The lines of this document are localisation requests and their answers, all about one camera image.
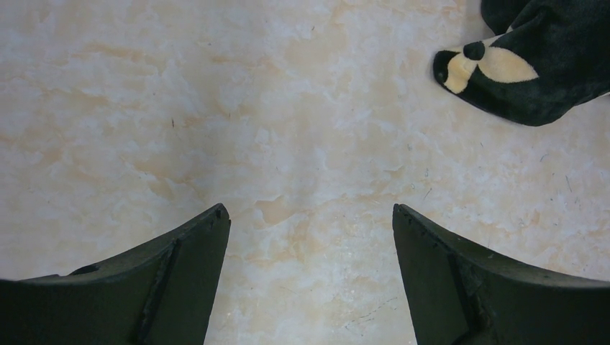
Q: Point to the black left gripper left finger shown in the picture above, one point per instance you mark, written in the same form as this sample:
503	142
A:
159	292

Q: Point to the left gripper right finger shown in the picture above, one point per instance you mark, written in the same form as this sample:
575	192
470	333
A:
460	292

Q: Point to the black beige flower blanket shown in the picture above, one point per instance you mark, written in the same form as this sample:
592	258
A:
545	58

